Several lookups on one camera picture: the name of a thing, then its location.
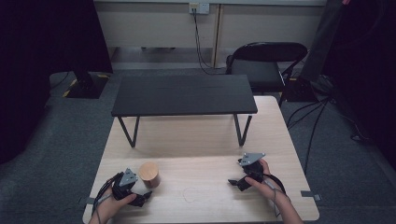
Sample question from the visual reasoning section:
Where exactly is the black stand base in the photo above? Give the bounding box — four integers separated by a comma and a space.
64, 70, 110, 100

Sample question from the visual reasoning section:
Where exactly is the wooden cylinder block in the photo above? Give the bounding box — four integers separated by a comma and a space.
138, 161, 162, 189

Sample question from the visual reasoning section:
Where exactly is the black floor cable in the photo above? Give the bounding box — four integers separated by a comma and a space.
286, 96, 332, 175

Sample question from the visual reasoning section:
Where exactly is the dark leaning panel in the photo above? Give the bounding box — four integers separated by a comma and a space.
299, 0, 348, 84

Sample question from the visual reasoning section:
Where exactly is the black wall socket cable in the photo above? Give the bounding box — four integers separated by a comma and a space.
191, 8, 228, 76

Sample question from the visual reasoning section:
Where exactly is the white wall socket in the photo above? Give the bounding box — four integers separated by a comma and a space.
188, 2, 211, 15

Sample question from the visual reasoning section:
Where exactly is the grey tape strip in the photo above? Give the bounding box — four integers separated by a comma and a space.
300, 189, 322, 202
78, 196, 96, 206

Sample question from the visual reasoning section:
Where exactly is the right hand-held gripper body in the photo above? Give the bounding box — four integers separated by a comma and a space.
237, 151, 266, 185

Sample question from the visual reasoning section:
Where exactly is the black floor box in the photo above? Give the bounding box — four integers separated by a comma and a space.
283, 77, 319, 103

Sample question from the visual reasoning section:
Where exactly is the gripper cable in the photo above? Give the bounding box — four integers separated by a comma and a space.
261, 173, 288, 218
91, 172, 124, 224

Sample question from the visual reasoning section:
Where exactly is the black folding chair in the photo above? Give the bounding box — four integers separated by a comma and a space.
225, 41, 309, 108

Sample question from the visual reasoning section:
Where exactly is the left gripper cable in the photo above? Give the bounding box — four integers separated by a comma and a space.
91, 172, 124, 224

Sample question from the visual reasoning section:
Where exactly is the person's left hand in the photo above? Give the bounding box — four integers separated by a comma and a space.
92, 192, 138, 224

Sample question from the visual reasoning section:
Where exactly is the black raised shelf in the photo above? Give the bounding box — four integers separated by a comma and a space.
110, 74, 259, 148

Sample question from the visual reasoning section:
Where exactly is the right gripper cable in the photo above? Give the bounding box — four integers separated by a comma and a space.
261, 173, 288, 218

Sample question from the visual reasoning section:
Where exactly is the person's right hand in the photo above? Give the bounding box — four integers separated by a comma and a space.
244, 159, 282, 203

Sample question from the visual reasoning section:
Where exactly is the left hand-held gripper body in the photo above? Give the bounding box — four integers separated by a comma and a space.
111, 167, 140, 202

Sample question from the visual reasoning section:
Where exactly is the dark curtain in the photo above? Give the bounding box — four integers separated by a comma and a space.
0, 0, 114, 166
321, 0, 396, 171

